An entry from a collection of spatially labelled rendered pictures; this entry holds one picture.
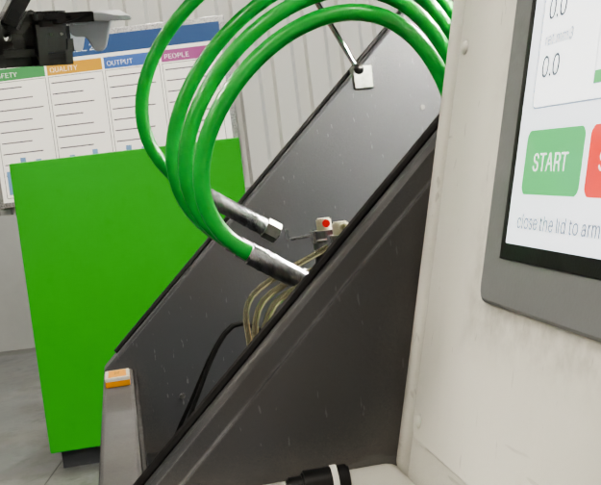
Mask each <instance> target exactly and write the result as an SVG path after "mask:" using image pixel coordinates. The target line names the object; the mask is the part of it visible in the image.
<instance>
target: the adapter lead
mask: <svg viewBox="0 0 601 485"><path fill-rule="evenodd" d="M286 485H352V482H351V475H350V471H349V469H348V466H345V464H339V465H329V466H328V467H322V468H316V469H310V470H304V471H302V473H300V475H298V476H293V477H288V478H287V479H286Z"/></svg>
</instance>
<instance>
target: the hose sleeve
mask: <svg viewBox="0 0 601 485"><path fill-rule="evenodd" d="M211 190H212V196H213V201H214V205H215V207H216V209H217V211H218V212H219V213H220V214H222V215H224V216H226V217H228V218H230V219H232V220H234V221H236V222H238V223H240V224H242V225H243V226H245V227H247V228H249V229H250V230H253V231H255V232H257V233H259V234H262V233H263V232H264V230H265V228H266V227H267V224H268V219H267V218H266V217H263V216H261V215H260V214H258V213H255V212H253V210H250V209H248V208H246V207H244V206H242V205H240V204H238V203H237V202H236V201H234V200H232V199H230V198H228V197H226V196H224V195H222V194H221V193H220V192H217V191H215V190H213V189H211Z"/></svg>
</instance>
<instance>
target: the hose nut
mask: <svg viewBox="0 0 601 485"><path fill-rule="evenodd" d="M282 226H283V224H281V223H279V222H277V221H275V220H274V219H272V218H270V219H269V220H268V224H267V227H266V228H265V230H264V232H263V233H262V234H261V237H262V238H264V239H266V240H268V241H270V242H272V243H274V242H275V241H276V240H277V238H279V236H280V235H281V230H282Z"/></svg>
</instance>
